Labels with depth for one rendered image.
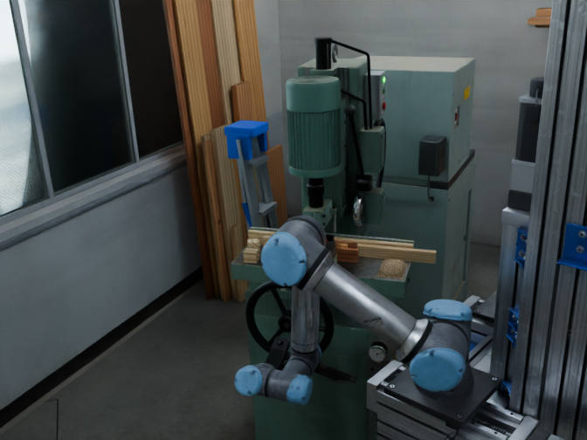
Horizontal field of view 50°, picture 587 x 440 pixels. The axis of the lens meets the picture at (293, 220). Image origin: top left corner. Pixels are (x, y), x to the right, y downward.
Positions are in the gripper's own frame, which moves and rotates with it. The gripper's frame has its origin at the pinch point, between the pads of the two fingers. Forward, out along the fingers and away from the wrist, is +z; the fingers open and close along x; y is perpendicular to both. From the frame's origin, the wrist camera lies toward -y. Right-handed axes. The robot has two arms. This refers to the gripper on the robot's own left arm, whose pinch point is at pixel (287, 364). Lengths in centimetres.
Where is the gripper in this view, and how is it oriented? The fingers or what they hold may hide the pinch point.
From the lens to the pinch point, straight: 201.4
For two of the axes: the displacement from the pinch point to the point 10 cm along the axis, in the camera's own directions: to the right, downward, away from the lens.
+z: 2.9, 1.5, 9.5
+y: -1.7, 9.8, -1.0
